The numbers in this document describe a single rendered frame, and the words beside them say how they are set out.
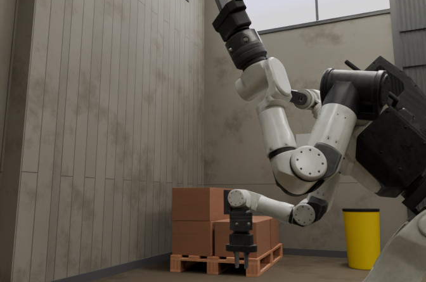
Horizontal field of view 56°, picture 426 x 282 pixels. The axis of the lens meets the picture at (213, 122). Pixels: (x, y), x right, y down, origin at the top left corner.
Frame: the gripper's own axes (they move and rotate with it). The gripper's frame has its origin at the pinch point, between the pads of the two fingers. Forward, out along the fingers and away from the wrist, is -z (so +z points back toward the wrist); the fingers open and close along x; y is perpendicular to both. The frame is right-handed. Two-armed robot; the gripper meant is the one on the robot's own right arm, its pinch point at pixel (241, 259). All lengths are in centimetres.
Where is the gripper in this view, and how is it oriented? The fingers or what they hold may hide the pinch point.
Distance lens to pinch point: 162.2
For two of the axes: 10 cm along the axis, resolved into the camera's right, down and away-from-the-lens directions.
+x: -9.0, 0.8, 4.2
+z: 0.0, -9.8, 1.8
